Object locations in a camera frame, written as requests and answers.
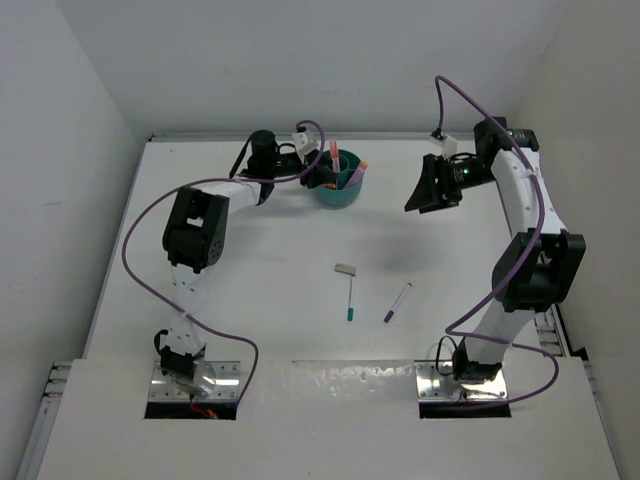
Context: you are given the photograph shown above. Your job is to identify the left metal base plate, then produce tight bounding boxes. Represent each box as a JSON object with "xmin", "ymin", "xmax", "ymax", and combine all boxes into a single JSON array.
[{"xmin": 147, "ymin": 360, "xmax": 240, "ymax": 403}]

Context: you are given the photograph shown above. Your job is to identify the aluminium frame rail right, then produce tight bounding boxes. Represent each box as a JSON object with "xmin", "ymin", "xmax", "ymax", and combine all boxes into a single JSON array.
[{"xmin": 487, "ymin": 137, "xmax": 594, "ymax": 361}]

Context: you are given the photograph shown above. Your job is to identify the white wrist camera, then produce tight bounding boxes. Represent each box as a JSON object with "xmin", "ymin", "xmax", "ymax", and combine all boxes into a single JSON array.
[
  {"xmin": 291, "ymin": 127, "xmax": 318, "ymax": 158},
  {"xmin": 429, "ymin": 129, "xmax": 458, "ymax": 158}
]

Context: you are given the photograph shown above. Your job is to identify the purple capped white pen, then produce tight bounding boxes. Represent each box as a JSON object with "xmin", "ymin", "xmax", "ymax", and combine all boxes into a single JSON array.
[{"xmin": 383, "ymin": 282, "xmax": 413, "ymax": 324}]

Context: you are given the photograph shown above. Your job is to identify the teal capped white pen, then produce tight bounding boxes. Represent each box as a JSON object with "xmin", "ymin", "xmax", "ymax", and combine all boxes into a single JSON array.
[{"xmin": 347, "ymin": 275, "xmax": 356, "ymax": 322}]

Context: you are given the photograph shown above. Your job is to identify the aluminium frame rail left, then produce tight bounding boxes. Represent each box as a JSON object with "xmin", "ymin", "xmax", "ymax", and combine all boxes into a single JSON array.
[{"xmin": 16, "ymin": 361, "xmax": 72, "ymax": 480}]

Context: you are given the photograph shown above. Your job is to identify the teal round pen holder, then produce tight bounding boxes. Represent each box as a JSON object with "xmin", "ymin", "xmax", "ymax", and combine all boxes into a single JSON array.
[{"xmin": 311, "ymin": 149, "xmax": 364, "ymax": 208}]

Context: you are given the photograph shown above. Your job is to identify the aluminium frame rail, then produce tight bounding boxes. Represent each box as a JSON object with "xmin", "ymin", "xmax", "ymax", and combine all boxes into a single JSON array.
[
  {"xmin": 487, "ymin": 137, "xmax": 594, "ymax": 361},
  {"xmin": 16, "ymin": 361, "xmax": 72, "ymax": 480}
]

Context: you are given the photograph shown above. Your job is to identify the metal base plate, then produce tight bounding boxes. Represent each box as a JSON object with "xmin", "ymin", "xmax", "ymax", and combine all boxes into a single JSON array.
[
  {"xmin": 147, "ymin": 360, "xmax": 240, "ymax": 403},
  {"xmin": 414, "ymin": 360, "xmax": 508, "ymax": 404}
]

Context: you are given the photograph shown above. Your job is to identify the small grey eraser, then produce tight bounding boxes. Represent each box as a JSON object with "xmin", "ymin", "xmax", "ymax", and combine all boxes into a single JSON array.
[{"xmin": 334, "ymin": 263, "xmax": 356, "ymax": 276}]

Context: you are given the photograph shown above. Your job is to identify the pink highlighter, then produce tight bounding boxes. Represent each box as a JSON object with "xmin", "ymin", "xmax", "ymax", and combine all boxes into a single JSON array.
[{"xmin": 344, "ymin": 167, "xmax": 366, "ymax": 189}]

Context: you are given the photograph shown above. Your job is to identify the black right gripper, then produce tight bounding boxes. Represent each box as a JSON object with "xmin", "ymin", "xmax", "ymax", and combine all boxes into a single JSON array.
[{"xmin": 406, "ymin": 154, "xmax": 497, "ymax": 214}]

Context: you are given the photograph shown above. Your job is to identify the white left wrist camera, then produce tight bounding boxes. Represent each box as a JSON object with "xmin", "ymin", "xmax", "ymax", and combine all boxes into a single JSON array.
[{"xmin": 291, "ymin": 127, "xmax": 318, "ymax": 158}]

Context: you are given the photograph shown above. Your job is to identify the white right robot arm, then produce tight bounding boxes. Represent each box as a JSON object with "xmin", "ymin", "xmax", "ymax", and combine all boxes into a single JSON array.
[{"xmin": 405, "ymin": 117, "xmax": 586, "ymax": 383}]

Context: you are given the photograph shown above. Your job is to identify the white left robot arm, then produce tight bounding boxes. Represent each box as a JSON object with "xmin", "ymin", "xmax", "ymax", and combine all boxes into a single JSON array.
[{"xmin": 154, "ymin": 122, "xmax": 335, "ymax": 386}]

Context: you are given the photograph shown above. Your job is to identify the pink pen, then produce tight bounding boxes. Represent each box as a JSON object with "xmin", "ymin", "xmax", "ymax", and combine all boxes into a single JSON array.
[
  {"xmin": 330, "ymin": 140, "xmax": 340, "ymax": 172},
  {"xmin": 331, "ymin": 144, "xmax": 341, "ymax": 173}
]

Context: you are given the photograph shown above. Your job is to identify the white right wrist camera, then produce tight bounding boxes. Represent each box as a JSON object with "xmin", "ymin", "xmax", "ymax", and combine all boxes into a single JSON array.
[{"xmin": 429, "ymin": 129, "xmax": 458, "ymax": 158}]

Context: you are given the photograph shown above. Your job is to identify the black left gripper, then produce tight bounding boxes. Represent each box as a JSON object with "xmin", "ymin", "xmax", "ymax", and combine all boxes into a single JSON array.
[{"xmin": 266, "ymin": 148, "xmax": 335, "ymax": 188}]

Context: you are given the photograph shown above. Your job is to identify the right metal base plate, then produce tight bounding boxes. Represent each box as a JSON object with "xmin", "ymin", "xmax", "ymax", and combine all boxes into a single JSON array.
[{"xmin": 414, "ymin": 360, "xmax": 508, "ymax": 404}]

